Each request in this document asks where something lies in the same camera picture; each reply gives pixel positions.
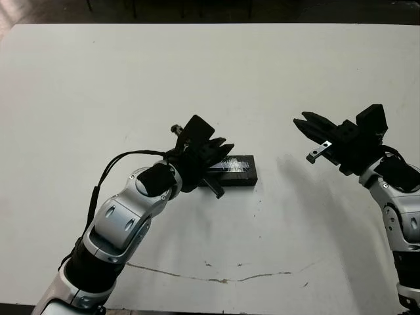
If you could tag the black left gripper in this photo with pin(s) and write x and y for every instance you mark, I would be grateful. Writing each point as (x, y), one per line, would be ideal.
(197, 164)

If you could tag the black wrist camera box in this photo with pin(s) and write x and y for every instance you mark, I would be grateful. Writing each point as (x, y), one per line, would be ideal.
(372, 119)
(197, 129)

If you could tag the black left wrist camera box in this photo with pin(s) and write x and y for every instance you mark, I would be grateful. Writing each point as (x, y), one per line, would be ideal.
(197, 129)

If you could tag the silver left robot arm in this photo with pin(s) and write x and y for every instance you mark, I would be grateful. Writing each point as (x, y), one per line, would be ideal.
(124, 216)

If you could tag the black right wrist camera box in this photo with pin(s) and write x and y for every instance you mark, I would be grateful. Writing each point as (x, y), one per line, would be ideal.
(372, 119)

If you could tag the black box lid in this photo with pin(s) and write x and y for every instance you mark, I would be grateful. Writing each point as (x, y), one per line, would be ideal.
(243, 178)

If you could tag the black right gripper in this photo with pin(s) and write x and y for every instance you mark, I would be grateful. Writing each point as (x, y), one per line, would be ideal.
(357, 154)

